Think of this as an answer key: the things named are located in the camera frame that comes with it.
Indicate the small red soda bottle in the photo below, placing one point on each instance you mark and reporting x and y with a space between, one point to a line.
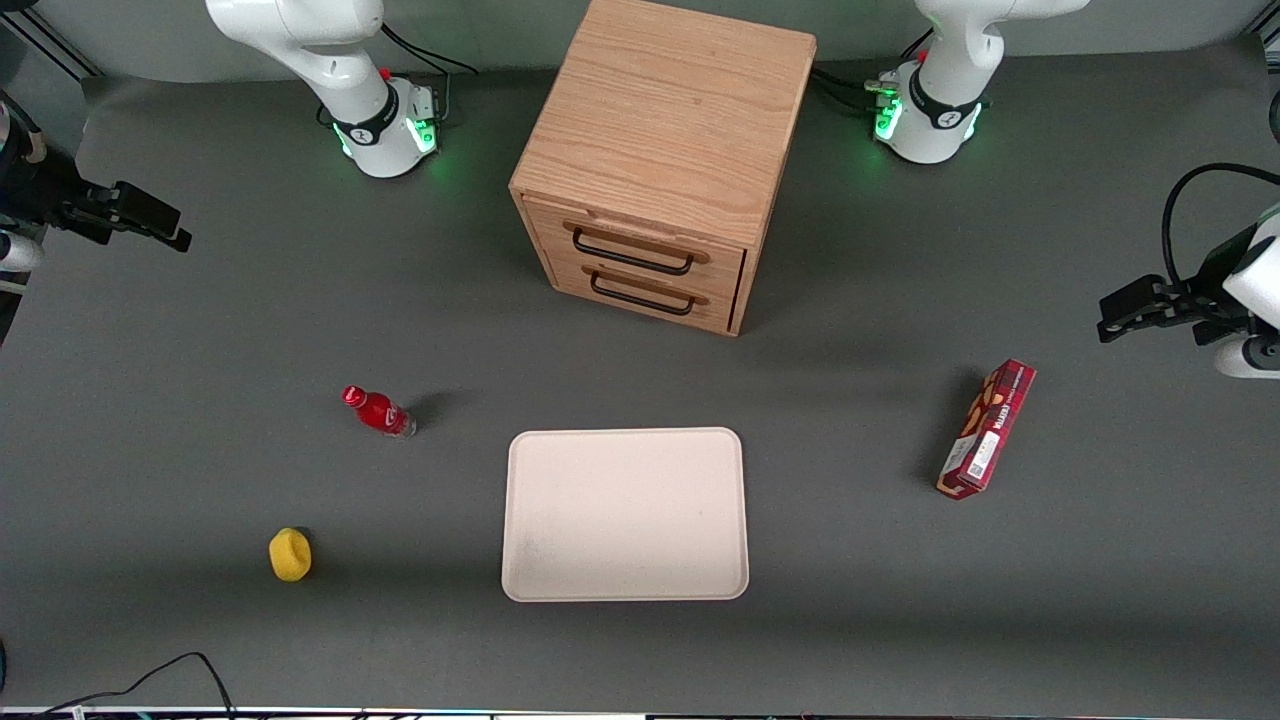
380 411

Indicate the aluminium frame profile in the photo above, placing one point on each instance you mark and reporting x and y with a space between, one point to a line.
50 40

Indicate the oak wooden drawer cabinet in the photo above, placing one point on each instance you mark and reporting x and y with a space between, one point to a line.
670 110

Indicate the red snack box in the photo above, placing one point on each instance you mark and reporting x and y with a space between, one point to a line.
985 430

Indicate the yellow lemon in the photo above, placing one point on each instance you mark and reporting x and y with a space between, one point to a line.
290 556

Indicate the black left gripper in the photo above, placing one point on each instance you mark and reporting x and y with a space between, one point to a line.
1199 301

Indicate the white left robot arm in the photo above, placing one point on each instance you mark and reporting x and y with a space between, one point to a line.
935 125

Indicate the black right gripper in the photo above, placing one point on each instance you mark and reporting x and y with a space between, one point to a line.
48 190

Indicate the beige rectangular tray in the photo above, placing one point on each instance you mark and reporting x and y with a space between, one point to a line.
625 515

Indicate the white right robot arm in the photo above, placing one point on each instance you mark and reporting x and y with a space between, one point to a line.
370 120

